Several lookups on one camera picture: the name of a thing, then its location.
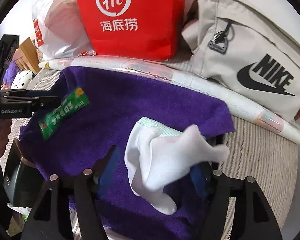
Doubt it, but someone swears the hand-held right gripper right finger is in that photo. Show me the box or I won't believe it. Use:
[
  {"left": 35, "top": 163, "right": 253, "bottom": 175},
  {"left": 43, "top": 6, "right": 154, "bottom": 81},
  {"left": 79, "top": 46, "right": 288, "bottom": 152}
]
[{"left": 190, "top": 134, "right": 283, "bottom": 240}]

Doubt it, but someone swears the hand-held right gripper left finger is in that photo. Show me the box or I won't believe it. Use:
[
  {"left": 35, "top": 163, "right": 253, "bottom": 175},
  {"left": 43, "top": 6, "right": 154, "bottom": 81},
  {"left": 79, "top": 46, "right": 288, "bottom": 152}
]
[{"left": 21, "top": 145, "right": 122, "bottom": 240}]

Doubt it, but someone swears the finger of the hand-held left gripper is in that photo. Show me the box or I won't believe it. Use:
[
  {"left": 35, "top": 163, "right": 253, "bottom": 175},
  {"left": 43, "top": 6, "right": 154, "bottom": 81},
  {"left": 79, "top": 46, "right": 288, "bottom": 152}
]
[
  {"left": 1, "top": 96, "right": 63, "bottom": 113},
  {"left": 5, "top": 89, "right": 60, "bottom": 97}
]

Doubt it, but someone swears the green snack packet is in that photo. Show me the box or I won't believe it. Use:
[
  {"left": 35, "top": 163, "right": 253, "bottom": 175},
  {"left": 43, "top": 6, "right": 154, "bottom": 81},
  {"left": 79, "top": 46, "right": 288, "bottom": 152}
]
[{"left": 38, "top": 87, "right": 90, "bottom": 140}]

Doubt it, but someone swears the white sock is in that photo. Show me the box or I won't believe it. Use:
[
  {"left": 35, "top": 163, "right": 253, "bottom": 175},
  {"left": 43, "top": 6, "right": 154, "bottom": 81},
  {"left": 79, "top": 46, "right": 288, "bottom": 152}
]
[{"left": 124, "top": 117, "right": 231, "bottom": 215}]

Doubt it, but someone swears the purple towel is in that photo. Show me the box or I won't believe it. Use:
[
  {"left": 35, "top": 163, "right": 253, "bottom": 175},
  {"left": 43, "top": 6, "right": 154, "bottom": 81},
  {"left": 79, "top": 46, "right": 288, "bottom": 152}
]
[{"left": 19, "top": 66, "right": 235, "bottom": 240}]

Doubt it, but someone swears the person's left hand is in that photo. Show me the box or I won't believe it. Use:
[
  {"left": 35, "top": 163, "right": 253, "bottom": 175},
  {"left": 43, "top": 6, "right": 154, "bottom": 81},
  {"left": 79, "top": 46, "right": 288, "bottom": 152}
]
[{"left": 0, "top": 125, "right": 12, "bottom": 161}]

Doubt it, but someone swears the purple plush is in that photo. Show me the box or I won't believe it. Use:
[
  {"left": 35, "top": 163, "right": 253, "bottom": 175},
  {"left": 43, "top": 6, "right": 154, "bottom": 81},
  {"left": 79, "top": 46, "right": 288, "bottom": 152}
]
[{"left": 4, "top": 61, "right": 19, "bottom": 87}]

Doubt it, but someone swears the wooden furniture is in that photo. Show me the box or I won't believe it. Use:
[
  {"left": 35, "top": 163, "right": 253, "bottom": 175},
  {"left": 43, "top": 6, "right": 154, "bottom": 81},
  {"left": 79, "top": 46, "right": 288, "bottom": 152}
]
[{"left": 14, "top": 37, "right": 42, "bottom": 74}]

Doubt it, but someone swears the striped bed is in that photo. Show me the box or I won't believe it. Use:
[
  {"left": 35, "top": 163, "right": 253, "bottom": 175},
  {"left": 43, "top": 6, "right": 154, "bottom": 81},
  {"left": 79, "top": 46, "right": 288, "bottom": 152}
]
[{"left": 0, "top": 67, "right": 299, "bottom": 240}]

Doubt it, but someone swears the white plastic shopping bag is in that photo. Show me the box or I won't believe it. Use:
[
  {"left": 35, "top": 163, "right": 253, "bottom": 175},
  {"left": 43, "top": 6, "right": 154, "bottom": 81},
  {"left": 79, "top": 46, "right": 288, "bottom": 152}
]
[{"left": 31, "top": 0, "right": 97, "bottom": 61}]

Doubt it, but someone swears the black box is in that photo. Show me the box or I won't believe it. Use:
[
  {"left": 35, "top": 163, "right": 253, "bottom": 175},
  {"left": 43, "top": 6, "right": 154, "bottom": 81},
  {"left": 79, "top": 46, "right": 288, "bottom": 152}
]
[{"left": 1, "top": 139, "right": 44, "bottom": 204}]

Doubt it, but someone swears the rolled white patterned mat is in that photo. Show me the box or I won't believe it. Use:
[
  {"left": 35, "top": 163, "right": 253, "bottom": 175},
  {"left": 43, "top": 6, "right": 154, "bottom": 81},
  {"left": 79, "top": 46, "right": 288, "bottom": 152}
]
[{"left": 39, "top": 56, "right": 300, "bottom": 145}]

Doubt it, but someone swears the crumpled clear plastic wrapper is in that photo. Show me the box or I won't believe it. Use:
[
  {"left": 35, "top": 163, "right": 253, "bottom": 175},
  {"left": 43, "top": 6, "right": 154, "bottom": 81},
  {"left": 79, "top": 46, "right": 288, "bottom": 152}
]
[{"left": 6, "top": 201, "right": 32, "bottom": 217}]

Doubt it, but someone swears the red paper bag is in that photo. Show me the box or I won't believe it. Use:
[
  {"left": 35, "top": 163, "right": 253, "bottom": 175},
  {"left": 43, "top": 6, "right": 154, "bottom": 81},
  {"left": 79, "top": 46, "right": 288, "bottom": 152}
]
[{"left": 70, "top": 0, "right": 187, "bottom": 62}]

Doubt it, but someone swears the beige zip bag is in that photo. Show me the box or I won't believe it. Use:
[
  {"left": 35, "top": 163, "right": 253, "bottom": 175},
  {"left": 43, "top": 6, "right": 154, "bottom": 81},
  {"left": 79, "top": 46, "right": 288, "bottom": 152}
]
[{"left": 181, "top": 0, "right": 300, "bottom": 122}]

